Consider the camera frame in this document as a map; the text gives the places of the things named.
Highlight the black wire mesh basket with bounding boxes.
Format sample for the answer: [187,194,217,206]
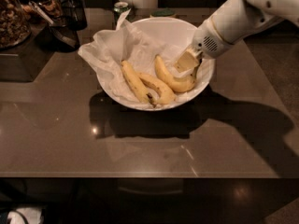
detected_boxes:
[62,0,87,31]

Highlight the white cloth on floor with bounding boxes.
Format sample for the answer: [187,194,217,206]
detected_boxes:
[7,207,44,224]

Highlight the metal tongs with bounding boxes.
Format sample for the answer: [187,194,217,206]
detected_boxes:
[29,1,54,26]

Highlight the green lid container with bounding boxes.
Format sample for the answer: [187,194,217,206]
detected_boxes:
[150,8,176,18]

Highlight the white paper liner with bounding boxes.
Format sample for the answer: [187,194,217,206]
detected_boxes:
[78,14,195,107]

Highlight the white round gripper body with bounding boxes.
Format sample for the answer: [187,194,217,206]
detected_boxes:
[192,19,233,59]

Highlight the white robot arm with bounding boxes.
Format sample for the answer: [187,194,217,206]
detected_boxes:
[174,0,299,72]

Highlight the green soda can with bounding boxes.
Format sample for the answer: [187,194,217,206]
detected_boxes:
[113,1,129,21]

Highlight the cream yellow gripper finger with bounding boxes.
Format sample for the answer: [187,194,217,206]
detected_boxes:
[174,49,202,73]

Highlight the yellow banana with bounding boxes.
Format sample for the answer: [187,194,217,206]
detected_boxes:
[121,60,155,106]
[154,55,198,92]
[137,72,176,105]

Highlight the white bowl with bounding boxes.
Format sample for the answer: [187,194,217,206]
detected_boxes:
[94,18,216,111]

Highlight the snack jar behind tongs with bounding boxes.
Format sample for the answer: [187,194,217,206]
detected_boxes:
[21,0,63,23]

